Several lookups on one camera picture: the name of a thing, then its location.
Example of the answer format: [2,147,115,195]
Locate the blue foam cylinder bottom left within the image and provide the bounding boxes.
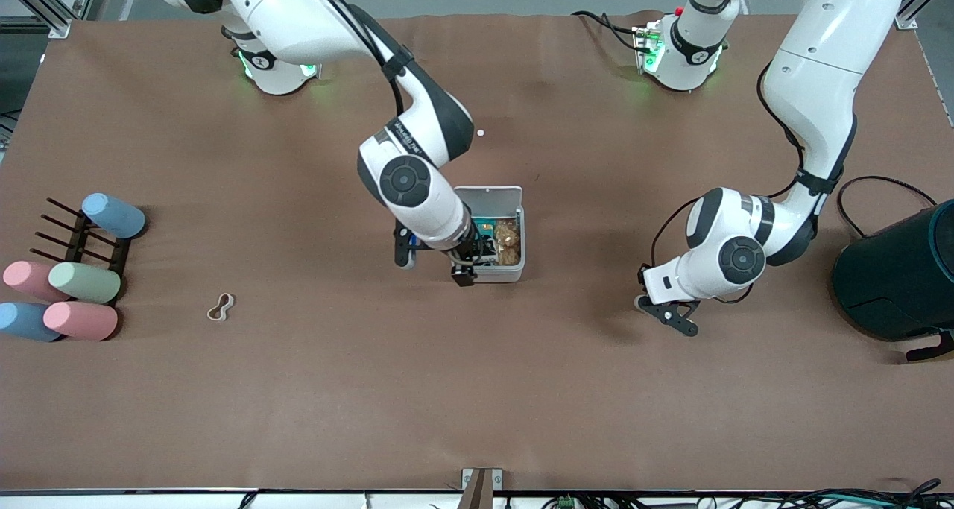
[0,302,64,343]

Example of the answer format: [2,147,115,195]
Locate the black cable loop on table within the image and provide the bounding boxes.
[836,175,937,238]

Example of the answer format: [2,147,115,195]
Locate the brown table cover sheet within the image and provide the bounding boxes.
[0,11,954,493]

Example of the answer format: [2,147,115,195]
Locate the black cable bundle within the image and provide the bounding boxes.
[775,479,954,509]

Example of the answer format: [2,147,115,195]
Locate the pink plastic cup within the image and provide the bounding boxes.
[2,261,72,303]

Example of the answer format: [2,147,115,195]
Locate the aluminium frame profile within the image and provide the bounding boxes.
[0,0,101,39]
[894,0,932,31]

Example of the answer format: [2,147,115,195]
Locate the blue plastic cup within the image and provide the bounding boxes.
[81,192,148,240]

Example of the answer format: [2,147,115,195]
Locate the metal bracket with brown strip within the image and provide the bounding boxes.
[461,467,503,509]

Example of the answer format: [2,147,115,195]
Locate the green foam cylinder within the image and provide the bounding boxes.
[48,262,122,306]

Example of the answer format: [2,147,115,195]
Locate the black base power cable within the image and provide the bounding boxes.
[572,10,642,51]

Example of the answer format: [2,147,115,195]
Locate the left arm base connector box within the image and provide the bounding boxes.
[632,21,666,75]

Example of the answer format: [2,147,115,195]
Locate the brown crumpled wrapper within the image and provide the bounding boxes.
[494,221,521,265]

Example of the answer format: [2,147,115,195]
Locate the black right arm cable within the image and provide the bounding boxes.
[302,0,407,118]

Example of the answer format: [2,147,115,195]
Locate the pink foam cylinder front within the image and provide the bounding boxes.
[42,301,119,342]

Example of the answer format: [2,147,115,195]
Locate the white square lidded bin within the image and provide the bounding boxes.
[452,186,526,284]

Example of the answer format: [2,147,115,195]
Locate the black peg cup rack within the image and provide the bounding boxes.
[30,197,133,305]

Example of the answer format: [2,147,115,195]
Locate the dark teal round trash can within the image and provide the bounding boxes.
[833,200,954,362]

